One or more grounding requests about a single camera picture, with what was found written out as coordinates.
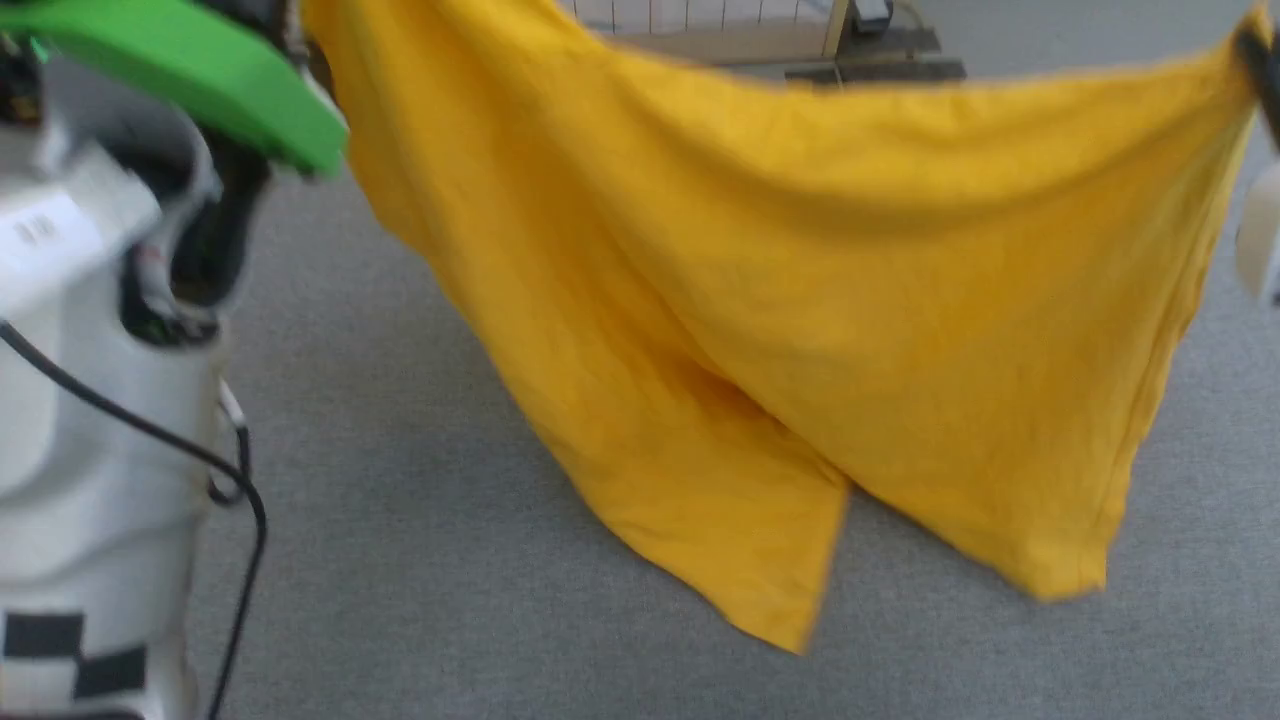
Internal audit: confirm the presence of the lemon print grid screen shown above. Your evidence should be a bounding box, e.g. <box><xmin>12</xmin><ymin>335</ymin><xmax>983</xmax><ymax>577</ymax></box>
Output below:
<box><xmin>558</xmin><ymin>0</ymin><xmax>853</xmax><ymax>63</ymax></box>

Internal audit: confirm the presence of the large black floor mat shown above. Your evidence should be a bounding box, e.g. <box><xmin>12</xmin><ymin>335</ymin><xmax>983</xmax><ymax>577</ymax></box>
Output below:
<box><xmin>720</xmin><ymin>25</ymin><xmax>968</xmax><ymax>87</ymax></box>

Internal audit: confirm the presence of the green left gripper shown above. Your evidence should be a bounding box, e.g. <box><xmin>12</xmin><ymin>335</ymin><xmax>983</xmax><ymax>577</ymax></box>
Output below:
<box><xmin>0</xmin><ymin>0</ymin><xmax>350</xmax><ymax>180</ymax></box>

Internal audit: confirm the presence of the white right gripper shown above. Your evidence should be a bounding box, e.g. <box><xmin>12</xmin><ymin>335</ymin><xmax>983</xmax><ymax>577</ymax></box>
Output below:
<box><xmin>1234</xmin><ymin>20</ymin><xmax>1280</xmax><ymax>303</ymax></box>

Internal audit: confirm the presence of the yellow garment with white print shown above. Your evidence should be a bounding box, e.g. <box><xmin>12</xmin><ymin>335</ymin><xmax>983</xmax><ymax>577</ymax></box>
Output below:
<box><xmin>300</xmin><ymin>0</ymin><xmax>1273</xmax><ymax>657</ymax></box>

